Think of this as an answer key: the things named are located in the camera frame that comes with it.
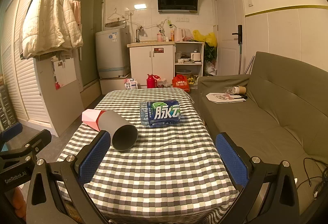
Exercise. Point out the printed paper sheet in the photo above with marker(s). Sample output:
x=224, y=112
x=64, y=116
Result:
x=223, y=98

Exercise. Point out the white room door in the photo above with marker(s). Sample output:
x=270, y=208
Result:
x=228, y=29

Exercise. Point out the white quilted jacket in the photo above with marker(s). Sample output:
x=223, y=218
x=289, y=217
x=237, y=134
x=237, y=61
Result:
x=48, y=21

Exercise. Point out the brown paper cup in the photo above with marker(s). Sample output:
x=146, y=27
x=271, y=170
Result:
x=240, y=89

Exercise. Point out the white open shelf unit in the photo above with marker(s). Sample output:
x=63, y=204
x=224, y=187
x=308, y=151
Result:
x=189, y=65

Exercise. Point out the orange shopping bag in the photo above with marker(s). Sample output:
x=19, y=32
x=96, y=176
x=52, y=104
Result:
x=180, y=83

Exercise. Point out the clear plastic cup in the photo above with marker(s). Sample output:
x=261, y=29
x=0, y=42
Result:
x=228, y=90

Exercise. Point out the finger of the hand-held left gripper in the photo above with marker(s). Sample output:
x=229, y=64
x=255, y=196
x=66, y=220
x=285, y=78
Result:
x=38, y=140
x=11, y=130

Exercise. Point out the white louvered closet doors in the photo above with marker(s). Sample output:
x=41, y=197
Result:
x=23, y=85

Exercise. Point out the paper notice sheet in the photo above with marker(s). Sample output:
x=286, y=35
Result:
x=64, y=73

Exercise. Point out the frosted glass sliding door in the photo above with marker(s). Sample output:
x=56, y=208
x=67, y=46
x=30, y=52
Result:
x=89, y=42

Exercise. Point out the olive green sofa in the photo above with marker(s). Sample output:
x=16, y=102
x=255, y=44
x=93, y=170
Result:
x=258, y=126

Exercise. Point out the white electric kettle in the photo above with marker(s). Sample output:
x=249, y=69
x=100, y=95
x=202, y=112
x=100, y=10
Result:
x=179, y=34

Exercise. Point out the grey plastic basin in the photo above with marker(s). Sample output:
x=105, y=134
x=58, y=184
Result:
x=183, y=73

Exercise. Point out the grey cup with pink base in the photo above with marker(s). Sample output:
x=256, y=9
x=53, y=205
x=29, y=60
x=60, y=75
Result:
x=115, y=124

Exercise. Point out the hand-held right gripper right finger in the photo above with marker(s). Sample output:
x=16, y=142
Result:
x=230, y=157

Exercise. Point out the yellow plastic bag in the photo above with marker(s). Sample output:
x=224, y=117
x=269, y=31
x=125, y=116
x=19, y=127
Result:
x=208, y=37

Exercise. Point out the blue-labelled drink bottle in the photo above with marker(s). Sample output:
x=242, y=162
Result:
x=162, y=114

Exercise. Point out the orange bottle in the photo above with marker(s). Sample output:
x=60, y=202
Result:
x=172, y=36

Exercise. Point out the red thermos jug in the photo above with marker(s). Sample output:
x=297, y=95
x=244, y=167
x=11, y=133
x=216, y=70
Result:
x=150, y=82

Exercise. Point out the white wardrobe door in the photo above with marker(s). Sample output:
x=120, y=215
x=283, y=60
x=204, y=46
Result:
x=66, y=101

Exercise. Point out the checkered tablecloth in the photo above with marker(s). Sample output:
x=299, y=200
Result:
x=158, y=162

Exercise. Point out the pink garment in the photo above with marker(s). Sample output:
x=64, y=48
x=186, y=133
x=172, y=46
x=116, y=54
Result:
x=76, y=12

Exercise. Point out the white printed packet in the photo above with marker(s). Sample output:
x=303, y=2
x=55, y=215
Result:
x=131, y=83

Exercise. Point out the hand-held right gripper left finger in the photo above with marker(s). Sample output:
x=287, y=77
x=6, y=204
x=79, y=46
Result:
x=93, y=155

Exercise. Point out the white sink cabinet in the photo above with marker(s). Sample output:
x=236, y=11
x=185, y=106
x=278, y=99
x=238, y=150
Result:
x=151, y=65

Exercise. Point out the green plant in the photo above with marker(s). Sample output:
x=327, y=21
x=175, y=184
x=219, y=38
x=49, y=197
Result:
x=210, y=55

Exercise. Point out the pink bottle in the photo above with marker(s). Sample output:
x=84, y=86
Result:
x=160, y=36

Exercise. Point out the white light switch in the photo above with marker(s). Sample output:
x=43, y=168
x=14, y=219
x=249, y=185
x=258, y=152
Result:
x=249, y=4

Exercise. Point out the grey washing machine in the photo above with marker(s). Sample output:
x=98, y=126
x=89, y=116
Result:
x=112, y=52

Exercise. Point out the metal faucet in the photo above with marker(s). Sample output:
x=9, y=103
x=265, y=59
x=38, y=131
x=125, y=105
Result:
x=137, y=34

